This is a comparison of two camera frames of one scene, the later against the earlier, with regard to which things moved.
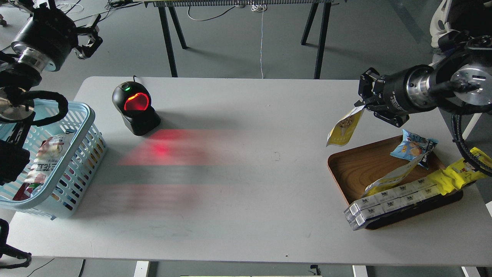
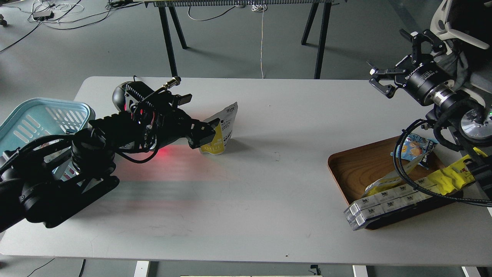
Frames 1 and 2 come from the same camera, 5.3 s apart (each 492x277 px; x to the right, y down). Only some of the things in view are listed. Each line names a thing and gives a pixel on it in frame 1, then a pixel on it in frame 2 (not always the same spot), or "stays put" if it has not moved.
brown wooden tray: [355, 170] stays put
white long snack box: [355, 208] stays put
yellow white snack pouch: [344, 127] -> [224, 132]
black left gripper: [47, 39] -> [167, 124]
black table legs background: [162, 4] stays put
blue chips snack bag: [413, 146] stays put
